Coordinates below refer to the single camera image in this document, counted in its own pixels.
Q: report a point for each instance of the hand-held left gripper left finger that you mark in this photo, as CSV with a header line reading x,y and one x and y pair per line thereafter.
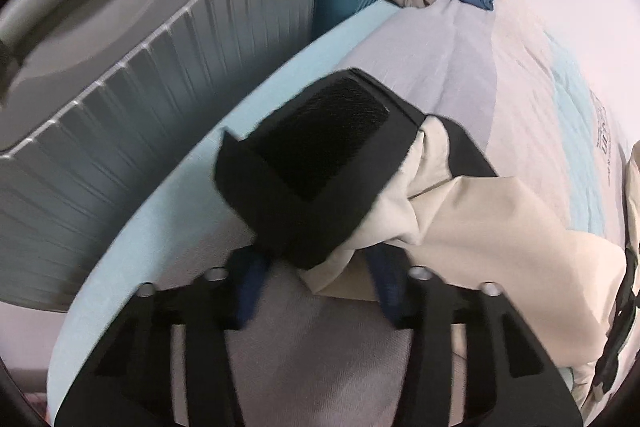
x,y
250,288

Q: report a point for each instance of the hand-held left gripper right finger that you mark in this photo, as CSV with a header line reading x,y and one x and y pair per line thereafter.
x,y
386,289

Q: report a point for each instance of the cream and black jacket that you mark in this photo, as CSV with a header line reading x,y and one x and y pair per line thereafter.
x,y
500,232

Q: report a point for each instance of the light blue bed sheet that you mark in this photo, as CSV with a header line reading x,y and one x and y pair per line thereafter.
x,y
150,247

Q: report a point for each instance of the grey ribbed suitcase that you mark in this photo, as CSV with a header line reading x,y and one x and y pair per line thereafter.
x,y
150,132

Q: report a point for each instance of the pastel printed bed blanket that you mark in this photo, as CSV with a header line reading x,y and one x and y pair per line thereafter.
x,y
450,57

